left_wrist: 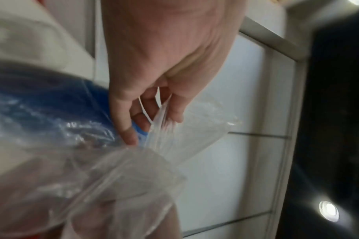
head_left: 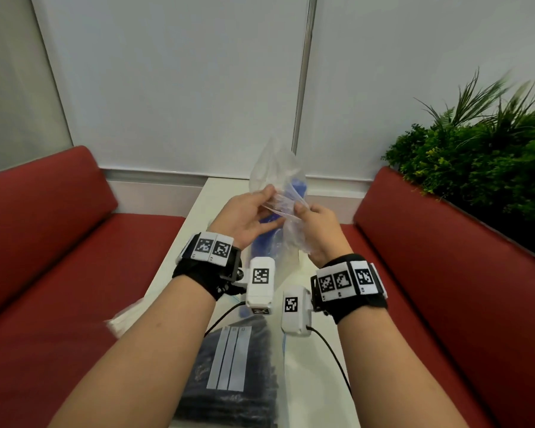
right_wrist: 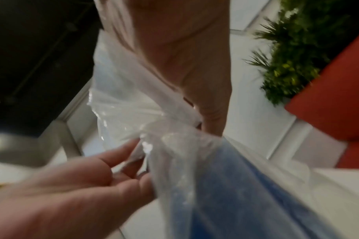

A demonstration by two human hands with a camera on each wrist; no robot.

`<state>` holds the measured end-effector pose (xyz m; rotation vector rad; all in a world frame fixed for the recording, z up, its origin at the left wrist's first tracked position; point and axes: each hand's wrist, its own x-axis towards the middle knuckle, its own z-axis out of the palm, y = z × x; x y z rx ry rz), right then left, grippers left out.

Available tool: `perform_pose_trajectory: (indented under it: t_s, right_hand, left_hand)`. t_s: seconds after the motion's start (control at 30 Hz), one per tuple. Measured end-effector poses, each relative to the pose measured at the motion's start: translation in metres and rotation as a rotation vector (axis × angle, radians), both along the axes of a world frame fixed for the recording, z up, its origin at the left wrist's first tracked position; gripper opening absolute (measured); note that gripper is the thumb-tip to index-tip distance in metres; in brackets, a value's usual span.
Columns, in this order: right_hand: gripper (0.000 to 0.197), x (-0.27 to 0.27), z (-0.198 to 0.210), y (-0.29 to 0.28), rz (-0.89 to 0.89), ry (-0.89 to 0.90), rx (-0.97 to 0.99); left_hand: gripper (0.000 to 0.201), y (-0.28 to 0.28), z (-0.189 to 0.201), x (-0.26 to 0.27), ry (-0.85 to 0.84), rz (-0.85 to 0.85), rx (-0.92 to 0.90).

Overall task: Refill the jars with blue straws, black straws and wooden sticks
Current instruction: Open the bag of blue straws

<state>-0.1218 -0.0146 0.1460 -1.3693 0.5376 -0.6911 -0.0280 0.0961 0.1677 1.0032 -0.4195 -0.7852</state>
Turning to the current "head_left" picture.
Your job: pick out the clear plastic bag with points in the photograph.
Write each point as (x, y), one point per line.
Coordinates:
(276, 164)

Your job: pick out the person's right forearm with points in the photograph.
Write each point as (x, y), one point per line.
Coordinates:
(388, 374)

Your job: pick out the green plant hedge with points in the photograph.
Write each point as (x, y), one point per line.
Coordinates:
(481, 173)

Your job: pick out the person's right hand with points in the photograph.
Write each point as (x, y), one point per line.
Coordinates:
(323, 236)

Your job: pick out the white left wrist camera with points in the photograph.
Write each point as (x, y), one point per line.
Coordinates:
(261, 291)

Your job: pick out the large bundle of blue straws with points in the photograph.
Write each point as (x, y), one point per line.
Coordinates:
(267, 245)

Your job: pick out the black wristband with markers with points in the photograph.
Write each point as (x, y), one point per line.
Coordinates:
(352, 303)
(200, 271)

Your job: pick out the red sofa beside plant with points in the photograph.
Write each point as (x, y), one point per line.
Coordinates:
(450, 285)

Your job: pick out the person's left forearm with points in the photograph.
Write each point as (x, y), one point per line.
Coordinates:
(151, 352)

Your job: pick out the black right wristband with markers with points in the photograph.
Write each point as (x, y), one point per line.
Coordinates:
(352, 303)

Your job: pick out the black left wristband with markers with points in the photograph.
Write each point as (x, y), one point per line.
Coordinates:
(200, 271)

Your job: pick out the person's left hand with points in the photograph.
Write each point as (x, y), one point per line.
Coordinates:
(238, 218)

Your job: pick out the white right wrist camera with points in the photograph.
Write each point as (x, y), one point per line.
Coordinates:
(294, 323)

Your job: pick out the bag of black straws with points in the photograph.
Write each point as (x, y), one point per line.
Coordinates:
(240, 410)

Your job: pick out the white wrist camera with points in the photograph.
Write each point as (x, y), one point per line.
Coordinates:
(261, 291)
(294, 323)

